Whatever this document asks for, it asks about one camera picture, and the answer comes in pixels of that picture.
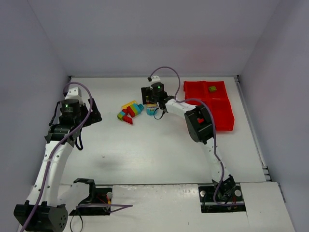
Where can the red four-compartment tray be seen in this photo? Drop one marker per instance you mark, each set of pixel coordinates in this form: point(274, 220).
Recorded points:
point(218, 102)

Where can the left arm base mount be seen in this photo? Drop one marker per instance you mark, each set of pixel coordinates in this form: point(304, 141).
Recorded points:
point(96, 195)

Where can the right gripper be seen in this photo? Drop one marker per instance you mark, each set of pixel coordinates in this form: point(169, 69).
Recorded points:
point(146, 94)

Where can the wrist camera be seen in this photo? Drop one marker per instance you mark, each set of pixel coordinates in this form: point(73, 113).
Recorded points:
point(74, 93)
point(154, 79)

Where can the yellow lego plate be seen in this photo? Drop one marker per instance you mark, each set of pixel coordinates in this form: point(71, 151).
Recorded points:
point(125, 106)

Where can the small green lego brick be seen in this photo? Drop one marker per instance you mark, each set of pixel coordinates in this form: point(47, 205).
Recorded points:
point(119, 116)

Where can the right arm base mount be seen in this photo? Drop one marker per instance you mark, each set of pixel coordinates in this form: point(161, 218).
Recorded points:
point(228, 198)

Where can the red jagged lego brick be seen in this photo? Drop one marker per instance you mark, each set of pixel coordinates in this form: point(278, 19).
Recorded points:
point(128, 120)

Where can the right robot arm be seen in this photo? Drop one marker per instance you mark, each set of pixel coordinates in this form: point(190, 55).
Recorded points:
point(202, 130)

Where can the large red lego brick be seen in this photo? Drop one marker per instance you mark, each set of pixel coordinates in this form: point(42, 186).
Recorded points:
point(131, 112)

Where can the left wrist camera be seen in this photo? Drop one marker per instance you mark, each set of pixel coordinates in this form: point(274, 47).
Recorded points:
point(74, 93)

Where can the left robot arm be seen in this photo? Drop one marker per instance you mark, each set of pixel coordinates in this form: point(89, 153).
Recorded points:
point(44, 210)

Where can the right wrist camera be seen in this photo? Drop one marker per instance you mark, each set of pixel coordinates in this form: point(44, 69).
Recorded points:
point(154, 79)

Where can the large green lego brick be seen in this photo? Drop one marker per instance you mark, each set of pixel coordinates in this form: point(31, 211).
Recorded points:
point(135, 109)

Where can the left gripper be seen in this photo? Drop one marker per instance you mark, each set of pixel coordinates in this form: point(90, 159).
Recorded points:
point(94, 111)

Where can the small red lego brick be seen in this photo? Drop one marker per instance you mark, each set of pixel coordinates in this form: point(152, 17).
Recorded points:
point(125, 111)

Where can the blue frog lego brick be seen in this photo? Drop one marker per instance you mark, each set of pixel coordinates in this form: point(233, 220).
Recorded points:
point(151, 111)

